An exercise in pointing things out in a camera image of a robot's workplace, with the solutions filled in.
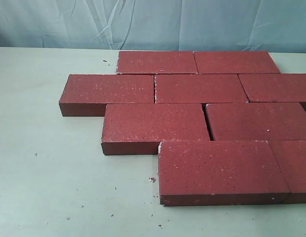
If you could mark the right third-row red brick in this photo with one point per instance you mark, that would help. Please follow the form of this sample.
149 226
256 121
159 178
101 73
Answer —
257 121

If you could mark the right second-row red brick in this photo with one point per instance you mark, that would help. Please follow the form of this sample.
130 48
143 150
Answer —
275 87

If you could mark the blue-grey backdrop cloth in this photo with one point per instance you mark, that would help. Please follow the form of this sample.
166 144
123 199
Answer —
196 25

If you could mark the large red brick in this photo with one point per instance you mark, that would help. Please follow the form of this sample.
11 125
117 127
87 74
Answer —
219 173
138 129

